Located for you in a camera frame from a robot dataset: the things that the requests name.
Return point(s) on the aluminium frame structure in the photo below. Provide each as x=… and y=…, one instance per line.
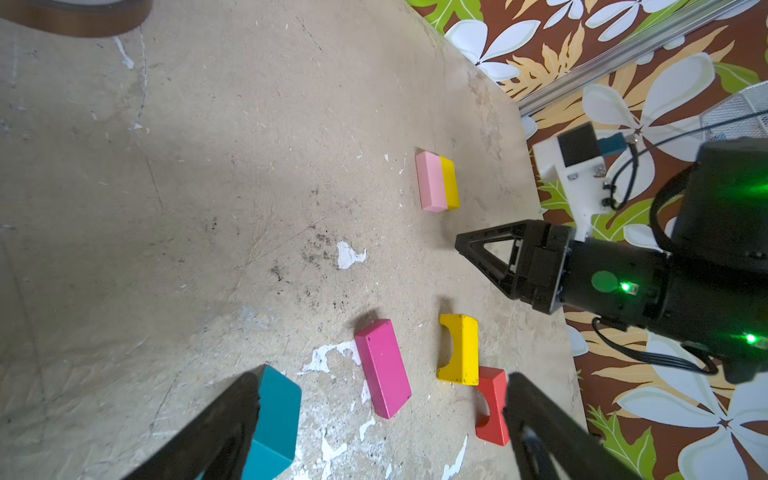
x=680, y=23

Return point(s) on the yellow rectangular block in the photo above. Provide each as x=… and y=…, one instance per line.
x=450, y=184

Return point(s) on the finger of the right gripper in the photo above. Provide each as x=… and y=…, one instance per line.
x=503, y=253

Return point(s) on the white mesh basket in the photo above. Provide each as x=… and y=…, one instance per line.
x=743, y=114

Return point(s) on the yellow arch block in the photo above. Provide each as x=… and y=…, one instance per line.
x=463, y=366

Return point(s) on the pink block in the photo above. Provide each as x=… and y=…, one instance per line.
x=431, y=182

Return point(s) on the magenta block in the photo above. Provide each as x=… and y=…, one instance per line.
x=384, y=368

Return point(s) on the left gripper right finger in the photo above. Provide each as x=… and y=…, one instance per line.
x=548, y=444

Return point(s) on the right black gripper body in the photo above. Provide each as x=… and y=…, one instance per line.
x=619, y=282

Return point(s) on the red arch block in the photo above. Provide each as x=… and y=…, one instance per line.
x=492, y=385

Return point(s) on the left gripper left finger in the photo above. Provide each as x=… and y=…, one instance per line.
x=216, y=443

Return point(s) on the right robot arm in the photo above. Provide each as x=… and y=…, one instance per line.
x=704, y=285

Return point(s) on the teal block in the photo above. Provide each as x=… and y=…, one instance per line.
x=273, y=445

